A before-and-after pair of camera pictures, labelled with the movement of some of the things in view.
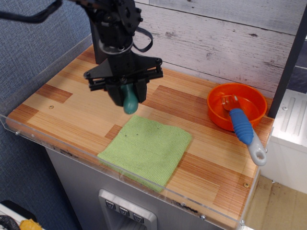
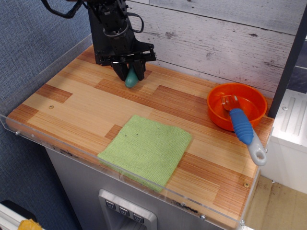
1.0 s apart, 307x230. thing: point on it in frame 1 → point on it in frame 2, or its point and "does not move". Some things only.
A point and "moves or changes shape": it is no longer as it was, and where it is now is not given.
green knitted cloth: [147, 151] does not move
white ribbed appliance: [286, 162] does not move
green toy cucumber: [131, 103] moves or changes shape
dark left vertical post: [100, 57] does not move
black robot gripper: [124, 67] → [114, 43]
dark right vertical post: [291, 63] does not move
